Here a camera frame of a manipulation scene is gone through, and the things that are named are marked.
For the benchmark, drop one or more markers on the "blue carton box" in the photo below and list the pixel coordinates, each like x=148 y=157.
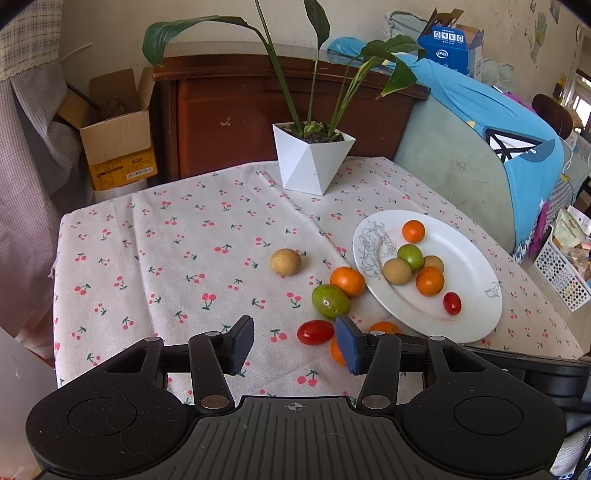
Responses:
x=443 y=46

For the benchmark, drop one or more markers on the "green wall sticker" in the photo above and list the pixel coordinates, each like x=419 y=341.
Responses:
x=538 y=37

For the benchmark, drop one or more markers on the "potted plant in white pot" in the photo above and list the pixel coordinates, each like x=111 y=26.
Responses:
x=314 y=166

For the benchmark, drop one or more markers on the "brown wooden cabinet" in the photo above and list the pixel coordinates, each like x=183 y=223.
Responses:
x=221 y=106

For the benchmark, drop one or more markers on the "green lime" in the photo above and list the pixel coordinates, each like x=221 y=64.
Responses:
x=330 y=301

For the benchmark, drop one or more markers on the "red-blushed green jujube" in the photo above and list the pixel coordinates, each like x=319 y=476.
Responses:
x=410 y=257

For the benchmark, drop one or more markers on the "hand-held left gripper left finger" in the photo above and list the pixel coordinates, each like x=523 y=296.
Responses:
x=241 y=344

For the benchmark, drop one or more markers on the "grey checked curtain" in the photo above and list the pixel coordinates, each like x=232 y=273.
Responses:
x=32 y=161

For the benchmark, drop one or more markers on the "dark wooden chair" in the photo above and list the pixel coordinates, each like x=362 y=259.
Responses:
x=551 y=113

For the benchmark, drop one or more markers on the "blue printed blanket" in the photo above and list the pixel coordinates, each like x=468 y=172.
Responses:
x=471 y=97

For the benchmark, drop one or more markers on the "small orange mandarin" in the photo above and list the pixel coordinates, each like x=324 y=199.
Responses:
x=337 y=351
x=347 y=281
x=430 y=280
x=385 y=327
x=413 y=230

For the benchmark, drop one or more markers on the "magenta cloth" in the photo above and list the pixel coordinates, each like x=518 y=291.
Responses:
x=541 y=226

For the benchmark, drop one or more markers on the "white plate with line drawing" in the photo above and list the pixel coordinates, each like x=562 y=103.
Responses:
x=461 y=258

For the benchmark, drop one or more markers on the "white perforated basket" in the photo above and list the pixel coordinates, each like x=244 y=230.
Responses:
x=561 y=277

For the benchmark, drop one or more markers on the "brown round longan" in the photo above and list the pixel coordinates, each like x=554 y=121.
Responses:
x=397 y=271
x=436 y=263
x=286 y=261

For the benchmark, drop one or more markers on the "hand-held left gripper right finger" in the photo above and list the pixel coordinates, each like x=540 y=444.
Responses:
x=350 y=344

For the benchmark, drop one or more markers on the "pale green snack packet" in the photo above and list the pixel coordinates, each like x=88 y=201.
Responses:
x=570 y=226

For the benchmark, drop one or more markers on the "grey-green sofa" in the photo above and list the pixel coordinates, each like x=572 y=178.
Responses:
x=452 y=161

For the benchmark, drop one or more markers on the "red cherry tomato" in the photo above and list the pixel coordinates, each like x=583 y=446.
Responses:
x=452 y=303
x=315 y=332

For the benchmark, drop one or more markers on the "grey cushion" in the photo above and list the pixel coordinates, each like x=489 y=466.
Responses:
x=401 y=25

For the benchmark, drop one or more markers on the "open cardboard box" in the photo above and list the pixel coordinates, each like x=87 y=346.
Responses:
x=120 y=138

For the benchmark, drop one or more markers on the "cherry print tablecloth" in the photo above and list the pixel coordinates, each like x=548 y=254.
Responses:
x=161 y=258

